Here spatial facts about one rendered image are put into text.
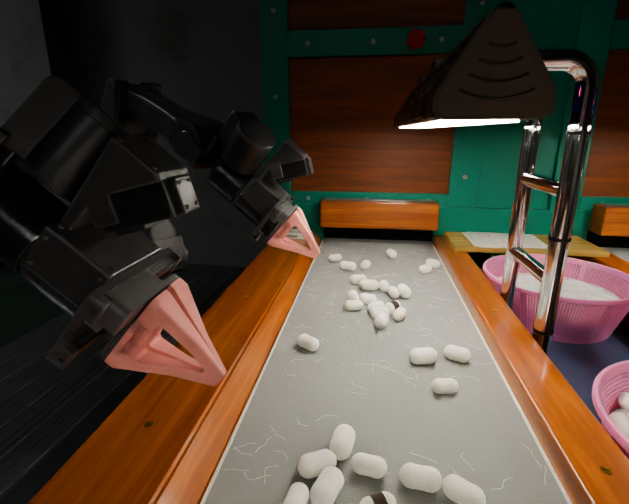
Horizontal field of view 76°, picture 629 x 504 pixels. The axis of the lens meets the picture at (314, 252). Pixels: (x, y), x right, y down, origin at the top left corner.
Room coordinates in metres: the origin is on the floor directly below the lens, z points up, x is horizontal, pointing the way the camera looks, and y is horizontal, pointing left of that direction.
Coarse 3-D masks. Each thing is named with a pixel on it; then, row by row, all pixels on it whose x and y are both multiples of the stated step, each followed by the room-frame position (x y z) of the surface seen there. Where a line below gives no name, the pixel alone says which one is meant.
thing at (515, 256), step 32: (576, 64) 0.49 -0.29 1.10; (576, 96) 0.50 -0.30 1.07; (576, 128) 0.49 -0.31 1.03; (576, 160) 0.49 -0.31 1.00; (576, 192) 0.49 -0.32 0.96; (512, 224) 0.65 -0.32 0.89; (512, 256) 0.63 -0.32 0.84; (512, 288) 0.64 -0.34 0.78; (544, 288) 0.50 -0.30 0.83; (544, 320) 0.49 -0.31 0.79
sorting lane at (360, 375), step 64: (320, 256) 0.94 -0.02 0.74; (384, 256) 0.94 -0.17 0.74; (320, 320) 0.59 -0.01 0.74; (448, 320) 0.59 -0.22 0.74; (256, 384) 0.42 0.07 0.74; (320, 384) 0.42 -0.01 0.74; (384, 384) 0.42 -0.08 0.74; (256, 448) 0.32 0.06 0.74; (320, 448) 0.32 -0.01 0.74; (384, 448) 0.32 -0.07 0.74; (448, 448) 0.32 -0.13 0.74; (512, 448) 0.32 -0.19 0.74
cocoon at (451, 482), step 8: (448, 480) 0.26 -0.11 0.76; (456, 480) 0.26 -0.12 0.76; (464, 480) 0.26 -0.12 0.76; (448, 488) 0.26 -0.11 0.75; (456, 488) 0.26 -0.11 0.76; (464, 488) 0.26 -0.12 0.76; (472, 488) 0.26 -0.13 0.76; (480, 488) 0.26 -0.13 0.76; (448, 496) 0.26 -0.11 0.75; (456, 496) 0.25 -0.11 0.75; (464, 496) 0.25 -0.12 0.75; (472, 496) 0.25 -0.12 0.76; (480, 496) 0.25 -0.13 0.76
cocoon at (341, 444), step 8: (344, 424) 0.33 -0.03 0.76; (336, 432) 0.32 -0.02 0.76; (344, 432) 0.32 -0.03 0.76; (352, 432) 0.32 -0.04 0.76; (336, 440) 0.31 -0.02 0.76; (344, 440) 0.31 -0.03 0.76; (352, 440) 0.31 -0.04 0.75; (336, 448) 0.30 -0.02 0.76; (344, 448) 0.30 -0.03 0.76; (336, 456) 0.30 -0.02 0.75; (344, 456) 0.30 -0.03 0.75
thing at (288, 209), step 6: (282, 204) 0.59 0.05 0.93; (288, 204) 0.61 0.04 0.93; (288, 210) 0.59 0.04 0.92; (294, 210) 0.61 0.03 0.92; (300, 210) 0.63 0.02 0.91; (282, 216) 0.57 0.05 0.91; (288, 216) 0.57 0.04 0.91; (282, 222) 0.57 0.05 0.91; (306, 222) 0.63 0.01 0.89; (312, 234) 0.62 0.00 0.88; (288, 240) 0.63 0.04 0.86; (300, 246) 0.62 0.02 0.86
